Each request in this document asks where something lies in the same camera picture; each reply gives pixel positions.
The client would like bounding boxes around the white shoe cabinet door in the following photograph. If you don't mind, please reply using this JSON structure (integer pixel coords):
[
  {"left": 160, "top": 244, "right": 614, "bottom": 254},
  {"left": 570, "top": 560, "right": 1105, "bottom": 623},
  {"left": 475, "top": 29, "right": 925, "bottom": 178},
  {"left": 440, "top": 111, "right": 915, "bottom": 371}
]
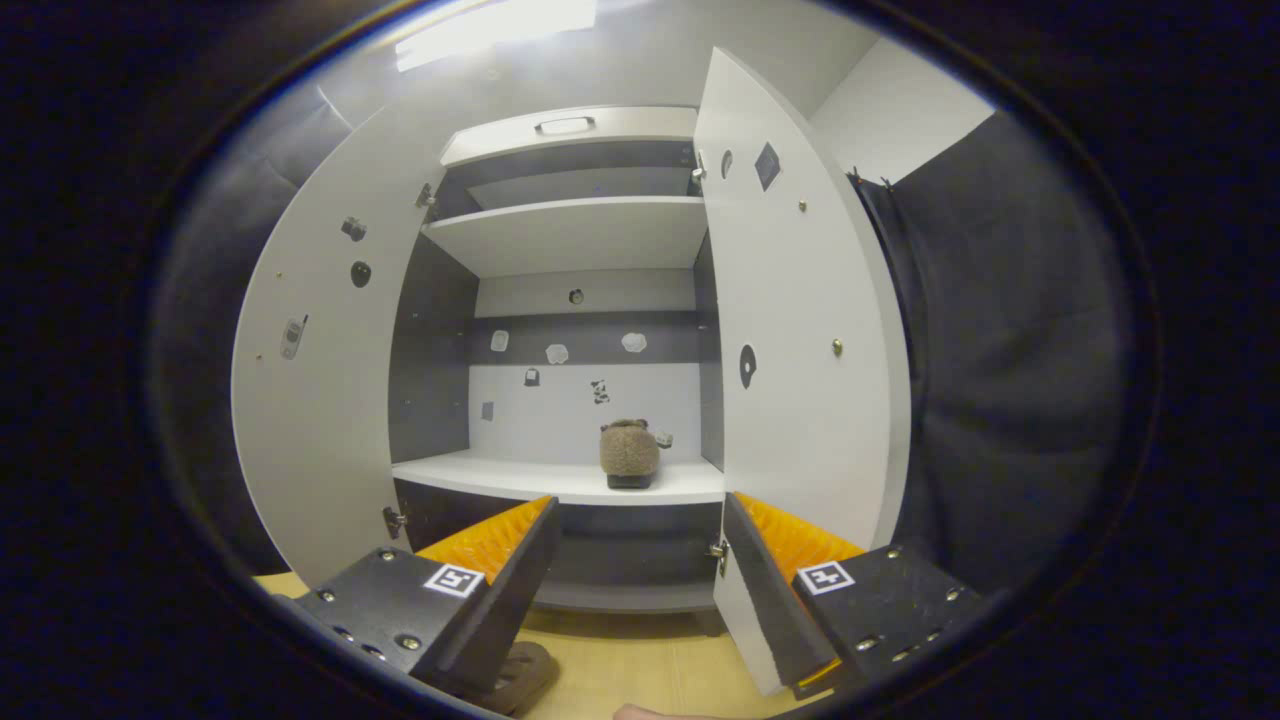
[
  {"left": 230, "top": 95, "right": 471, "bottom": 588},
  {"left": 693, "top": 47, "right": 913, "bottom": 696}
]

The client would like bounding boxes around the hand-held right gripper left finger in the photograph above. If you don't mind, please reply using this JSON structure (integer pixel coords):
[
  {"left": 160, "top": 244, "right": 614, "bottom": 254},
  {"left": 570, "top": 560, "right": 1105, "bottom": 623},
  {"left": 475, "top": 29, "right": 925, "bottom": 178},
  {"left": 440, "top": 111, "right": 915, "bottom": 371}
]
[{"left": 272, "top": 495, "right": 562, "bottom": 698}]

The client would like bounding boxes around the brown fuzzy shoe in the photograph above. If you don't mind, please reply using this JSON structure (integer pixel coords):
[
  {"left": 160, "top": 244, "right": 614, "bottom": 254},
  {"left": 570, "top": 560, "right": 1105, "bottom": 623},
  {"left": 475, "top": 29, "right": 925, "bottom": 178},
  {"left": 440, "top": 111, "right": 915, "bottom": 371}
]
[
  {"left": 599, "top": 418, "right": 662, "bottom": 491},
  {"left": 440, "top": 640, "right": 561, "bottom": 718}
]

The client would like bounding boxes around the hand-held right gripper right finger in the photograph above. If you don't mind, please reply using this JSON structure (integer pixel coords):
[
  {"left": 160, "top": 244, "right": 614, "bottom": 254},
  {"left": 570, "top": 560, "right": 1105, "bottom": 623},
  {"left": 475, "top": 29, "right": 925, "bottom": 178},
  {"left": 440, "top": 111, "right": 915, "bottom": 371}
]
[{"left": 721, "top": 491, "right": 988, "bottom": 701}]

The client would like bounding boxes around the white cabinet drawer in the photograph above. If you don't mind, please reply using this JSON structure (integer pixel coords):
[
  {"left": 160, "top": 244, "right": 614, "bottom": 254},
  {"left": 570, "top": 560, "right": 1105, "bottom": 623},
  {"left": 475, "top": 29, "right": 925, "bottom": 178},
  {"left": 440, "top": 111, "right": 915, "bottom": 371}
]
[{"left": 440, "top": 105, "right": 699, "bottom": 169}]

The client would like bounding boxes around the black backdrop cloth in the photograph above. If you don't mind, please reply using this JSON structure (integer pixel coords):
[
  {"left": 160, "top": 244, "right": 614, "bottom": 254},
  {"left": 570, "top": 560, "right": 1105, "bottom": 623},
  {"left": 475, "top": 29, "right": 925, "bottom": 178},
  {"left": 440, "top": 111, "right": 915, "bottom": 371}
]
[{"left": 150, "top": 100, "right": 1151, "bottom": 601}]

